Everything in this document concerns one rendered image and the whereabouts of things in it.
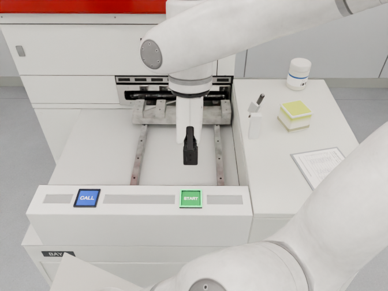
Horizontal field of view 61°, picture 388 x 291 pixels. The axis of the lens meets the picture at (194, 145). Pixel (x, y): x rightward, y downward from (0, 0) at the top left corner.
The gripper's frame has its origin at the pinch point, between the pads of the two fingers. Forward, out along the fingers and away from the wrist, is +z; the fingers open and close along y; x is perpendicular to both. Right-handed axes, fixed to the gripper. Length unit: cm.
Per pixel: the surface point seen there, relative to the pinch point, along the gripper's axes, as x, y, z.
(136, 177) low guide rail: -17.4, -22.6, 22.4
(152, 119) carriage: -15, -48, 15
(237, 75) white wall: 37, -223, 55
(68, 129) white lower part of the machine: -54, -65, 28
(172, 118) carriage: -8, -48, 14
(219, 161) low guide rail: 9.0, -29.9, 20.8
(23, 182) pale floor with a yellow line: -111, -110, 91
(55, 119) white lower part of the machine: -58, -64, 22
